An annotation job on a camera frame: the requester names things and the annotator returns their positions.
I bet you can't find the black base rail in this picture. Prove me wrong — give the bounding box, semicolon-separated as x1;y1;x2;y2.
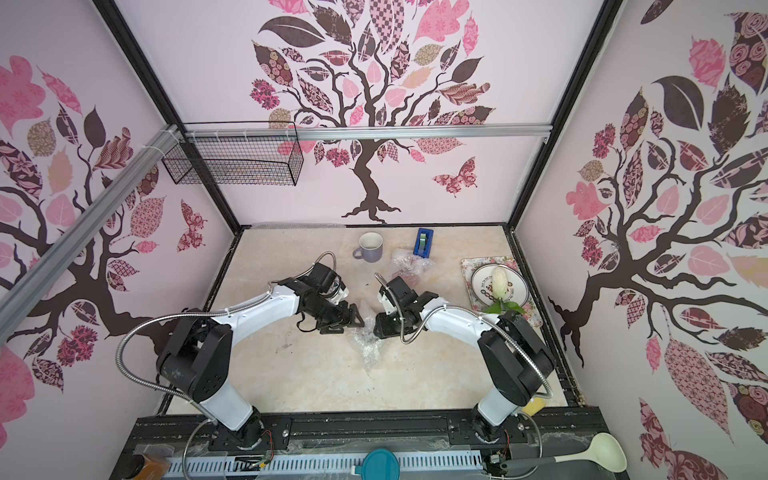
110;407;614;479

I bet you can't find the flexible metal conduit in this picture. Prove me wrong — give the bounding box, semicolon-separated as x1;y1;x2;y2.
115;250;338;421
373;272;553;457

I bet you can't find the black wire basket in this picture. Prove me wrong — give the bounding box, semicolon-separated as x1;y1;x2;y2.
163;120;304;186

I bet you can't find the rear aluminium frame bar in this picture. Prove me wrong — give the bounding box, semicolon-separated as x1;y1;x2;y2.
184;123;553;141

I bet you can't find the lavender mug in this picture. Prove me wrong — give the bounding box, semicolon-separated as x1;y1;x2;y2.
353;232;384;263

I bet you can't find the left flexible metal conduit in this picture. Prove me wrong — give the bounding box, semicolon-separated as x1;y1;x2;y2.
115;250;338;421

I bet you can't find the blue tape dispenser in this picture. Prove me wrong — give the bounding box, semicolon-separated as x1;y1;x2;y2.
413;228;434;259

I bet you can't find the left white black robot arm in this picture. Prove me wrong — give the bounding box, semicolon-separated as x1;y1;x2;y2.
156;280;364;449

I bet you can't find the yellow green sponge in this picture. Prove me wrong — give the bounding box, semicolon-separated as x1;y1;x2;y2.
521;397;547;417

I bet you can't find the right flexible metal conduit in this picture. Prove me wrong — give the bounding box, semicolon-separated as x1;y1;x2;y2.
373;272;553;457

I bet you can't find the brown jar black lid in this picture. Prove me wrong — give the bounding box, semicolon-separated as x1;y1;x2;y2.
120;454;170;480

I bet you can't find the red mug black handle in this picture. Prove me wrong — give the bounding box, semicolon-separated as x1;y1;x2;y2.
398;262;428;286

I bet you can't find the clear bubble wrap sheet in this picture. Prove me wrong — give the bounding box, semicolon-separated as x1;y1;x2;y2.
352;323;382;373
389;248;435;288

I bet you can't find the white artificial rose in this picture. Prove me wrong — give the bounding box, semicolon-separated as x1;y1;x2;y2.
483;266;525;315

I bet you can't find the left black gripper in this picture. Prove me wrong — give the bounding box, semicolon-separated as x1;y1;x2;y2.
307;294;367;334

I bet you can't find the white slotted cable duct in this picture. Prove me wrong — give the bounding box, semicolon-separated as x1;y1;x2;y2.
164;450;485;479

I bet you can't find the teal round lid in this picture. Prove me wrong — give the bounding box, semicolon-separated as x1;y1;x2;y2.
352;448;401;480

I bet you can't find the floral square placemat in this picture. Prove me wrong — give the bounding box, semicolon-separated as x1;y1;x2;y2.
460;256;543;328

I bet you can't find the aluminium frame bar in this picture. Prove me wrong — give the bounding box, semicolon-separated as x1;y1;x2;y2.
1;124;181;342
184;123;553;141

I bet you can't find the cream plastic ladle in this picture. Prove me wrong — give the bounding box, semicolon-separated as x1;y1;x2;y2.
500;432;628;478

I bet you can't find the left aluminium frame bar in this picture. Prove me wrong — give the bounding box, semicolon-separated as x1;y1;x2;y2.
1;124;181;342

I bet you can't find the round white plate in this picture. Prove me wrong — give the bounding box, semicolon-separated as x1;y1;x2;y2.
470;264;530;307

